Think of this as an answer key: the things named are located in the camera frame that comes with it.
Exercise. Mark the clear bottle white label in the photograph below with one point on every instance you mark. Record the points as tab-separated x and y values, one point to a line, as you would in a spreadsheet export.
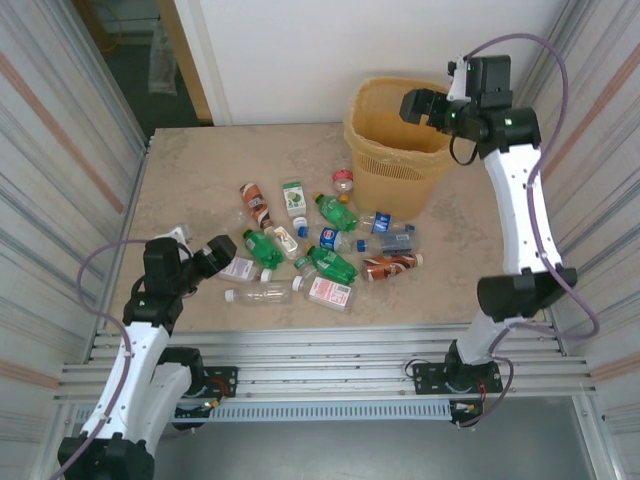
242	270

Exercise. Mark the green bottle yellow cap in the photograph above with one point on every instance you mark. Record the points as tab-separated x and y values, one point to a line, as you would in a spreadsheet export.
337	212
262	249
332	264

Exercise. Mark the clear unlabelled bottle white cap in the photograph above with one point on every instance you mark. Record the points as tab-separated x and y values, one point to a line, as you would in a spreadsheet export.
262	294

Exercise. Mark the brown label drink bottle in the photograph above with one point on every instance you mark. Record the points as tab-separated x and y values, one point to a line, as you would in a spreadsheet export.
255	202
385	265

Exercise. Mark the small clear bottle orange label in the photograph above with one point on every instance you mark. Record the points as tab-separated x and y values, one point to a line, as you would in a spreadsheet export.
286	242

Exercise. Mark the small clear bottle green label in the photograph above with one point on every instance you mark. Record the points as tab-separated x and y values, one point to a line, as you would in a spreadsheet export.
301	261

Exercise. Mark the clear bottle lime label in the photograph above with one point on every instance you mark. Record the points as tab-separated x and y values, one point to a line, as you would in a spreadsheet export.
294	197

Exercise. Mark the clear bottle blue Pepsi label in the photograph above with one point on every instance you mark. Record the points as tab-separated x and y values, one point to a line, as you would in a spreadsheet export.
329	238
382	221

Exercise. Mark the clear bottle pink red label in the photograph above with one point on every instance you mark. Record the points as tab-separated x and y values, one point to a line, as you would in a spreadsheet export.
330	292

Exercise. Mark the clear bottle grey label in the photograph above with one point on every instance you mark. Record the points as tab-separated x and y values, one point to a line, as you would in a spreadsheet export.
395	242

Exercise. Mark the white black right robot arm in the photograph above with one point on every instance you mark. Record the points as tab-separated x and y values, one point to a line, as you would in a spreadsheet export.
520	215

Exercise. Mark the yellow waste basket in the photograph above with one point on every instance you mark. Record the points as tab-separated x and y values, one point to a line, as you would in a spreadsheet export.
390	125

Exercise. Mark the clear plastic bag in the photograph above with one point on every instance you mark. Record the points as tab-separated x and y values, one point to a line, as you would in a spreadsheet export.
162	65

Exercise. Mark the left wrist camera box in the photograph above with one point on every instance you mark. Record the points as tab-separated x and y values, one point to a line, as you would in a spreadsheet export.
175	234

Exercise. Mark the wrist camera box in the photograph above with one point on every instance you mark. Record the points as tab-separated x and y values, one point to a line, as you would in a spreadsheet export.
457	85
175	234

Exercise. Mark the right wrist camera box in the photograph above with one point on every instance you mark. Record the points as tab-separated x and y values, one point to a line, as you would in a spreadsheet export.
457	85

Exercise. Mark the aluminium frame rails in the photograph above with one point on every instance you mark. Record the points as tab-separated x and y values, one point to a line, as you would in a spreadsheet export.
325	350

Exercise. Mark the wooden door frame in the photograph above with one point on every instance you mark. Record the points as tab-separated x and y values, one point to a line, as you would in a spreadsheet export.
185	55

